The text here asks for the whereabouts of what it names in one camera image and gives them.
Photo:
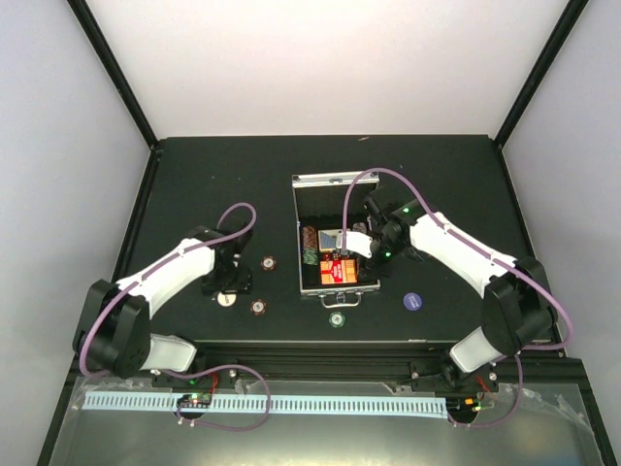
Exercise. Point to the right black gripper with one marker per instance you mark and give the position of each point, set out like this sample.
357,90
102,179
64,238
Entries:
375,271

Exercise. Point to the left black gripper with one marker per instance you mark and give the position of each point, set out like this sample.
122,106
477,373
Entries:
243,283

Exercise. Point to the red orange card deck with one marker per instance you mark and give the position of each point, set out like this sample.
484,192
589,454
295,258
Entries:
338,271

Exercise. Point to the blue gold card deck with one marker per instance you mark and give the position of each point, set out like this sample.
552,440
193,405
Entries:
329,240

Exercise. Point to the aluminium poker case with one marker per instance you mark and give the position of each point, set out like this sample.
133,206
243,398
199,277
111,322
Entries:
331,221

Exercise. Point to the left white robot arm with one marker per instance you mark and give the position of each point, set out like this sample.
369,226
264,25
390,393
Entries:
114,333

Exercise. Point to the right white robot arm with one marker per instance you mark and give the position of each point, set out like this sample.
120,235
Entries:
517,305

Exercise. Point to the white dealer button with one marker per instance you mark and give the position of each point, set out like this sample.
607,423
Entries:
226,300

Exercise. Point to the blue orange chip stack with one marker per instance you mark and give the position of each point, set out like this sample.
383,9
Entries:
360,227

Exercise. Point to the red black poker chip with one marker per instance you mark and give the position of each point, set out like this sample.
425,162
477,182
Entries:
258,307

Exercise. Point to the purple round button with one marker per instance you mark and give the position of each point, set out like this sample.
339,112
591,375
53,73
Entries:
412,301

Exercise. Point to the red black chip stack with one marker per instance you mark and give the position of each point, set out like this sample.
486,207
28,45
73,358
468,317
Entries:
309,238

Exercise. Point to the green poker chip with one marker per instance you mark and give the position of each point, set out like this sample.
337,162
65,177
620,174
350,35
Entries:
336,319

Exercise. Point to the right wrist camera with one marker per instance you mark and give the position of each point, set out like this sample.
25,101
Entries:
355,242

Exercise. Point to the white slotted cable duct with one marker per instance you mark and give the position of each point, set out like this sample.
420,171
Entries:
428,407

